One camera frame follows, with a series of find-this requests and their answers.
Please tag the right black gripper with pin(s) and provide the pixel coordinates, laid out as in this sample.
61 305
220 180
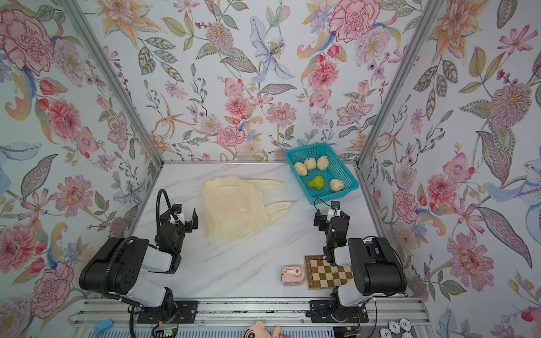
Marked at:
332 218

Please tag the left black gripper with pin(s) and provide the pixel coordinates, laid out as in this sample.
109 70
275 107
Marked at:
186 224

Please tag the yellow pear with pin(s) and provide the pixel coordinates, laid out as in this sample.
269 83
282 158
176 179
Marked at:
301 169
337 185
322 163
310 163

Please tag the green pear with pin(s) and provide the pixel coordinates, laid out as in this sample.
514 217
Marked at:
317 183

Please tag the yellow translucent plastic bag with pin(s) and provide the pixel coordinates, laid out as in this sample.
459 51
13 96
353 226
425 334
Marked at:
234 207

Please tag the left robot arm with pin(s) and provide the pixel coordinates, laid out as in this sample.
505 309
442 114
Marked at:
115 271

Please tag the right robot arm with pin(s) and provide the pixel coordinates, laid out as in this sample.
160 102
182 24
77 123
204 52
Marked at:
376 267

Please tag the teal plastic basket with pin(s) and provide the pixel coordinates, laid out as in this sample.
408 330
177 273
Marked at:
336 170

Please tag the wooden checkerboard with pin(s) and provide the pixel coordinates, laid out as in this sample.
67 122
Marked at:
321 275

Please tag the green circuit board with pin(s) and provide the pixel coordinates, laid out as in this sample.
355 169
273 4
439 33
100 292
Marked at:
164 332

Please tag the pink plush toy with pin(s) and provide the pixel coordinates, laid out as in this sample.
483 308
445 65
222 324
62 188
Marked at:
258 330

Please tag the blue plastic block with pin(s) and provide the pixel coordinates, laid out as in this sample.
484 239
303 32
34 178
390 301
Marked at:
102 327

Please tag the pink toy camera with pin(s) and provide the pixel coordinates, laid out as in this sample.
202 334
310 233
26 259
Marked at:
292 276

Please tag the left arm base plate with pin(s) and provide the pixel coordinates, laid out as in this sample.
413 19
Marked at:
180 312

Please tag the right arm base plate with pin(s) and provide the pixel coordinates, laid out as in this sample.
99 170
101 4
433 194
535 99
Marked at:
326 311

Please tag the aluminium mounting rail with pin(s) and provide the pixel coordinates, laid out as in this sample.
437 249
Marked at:
235 312

